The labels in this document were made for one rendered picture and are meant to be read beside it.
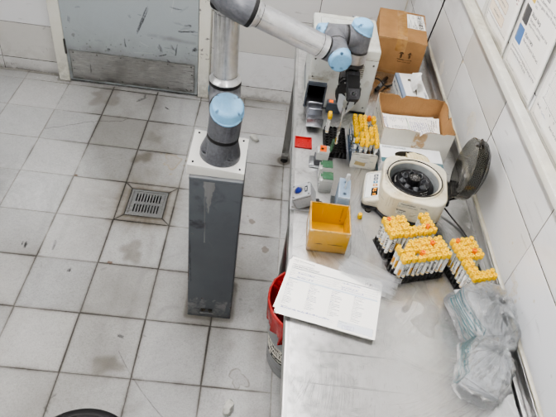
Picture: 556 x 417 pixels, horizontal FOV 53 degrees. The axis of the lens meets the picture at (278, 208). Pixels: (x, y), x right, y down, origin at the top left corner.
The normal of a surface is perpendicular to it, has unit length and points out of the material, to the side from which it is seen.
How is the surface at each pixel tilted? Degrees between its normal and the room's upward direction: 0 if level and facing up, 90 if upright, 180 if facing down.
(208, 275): 90
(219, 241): 90
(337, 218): 90
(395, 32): 2
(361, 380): 0
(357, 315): 1
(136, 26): 90
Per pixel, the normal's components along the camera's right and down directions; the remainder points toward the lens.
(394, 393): 0.12, -0.70
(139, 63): -0.04, 0.70
